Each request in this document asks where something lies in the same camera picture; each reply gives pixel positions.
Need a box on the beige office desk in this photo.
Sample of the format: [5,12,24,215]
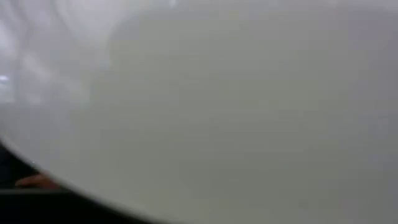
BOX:
[14,173,60,189]

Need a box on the white light bulb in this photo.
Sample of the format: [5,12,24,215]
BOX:
[0,0,398,224]

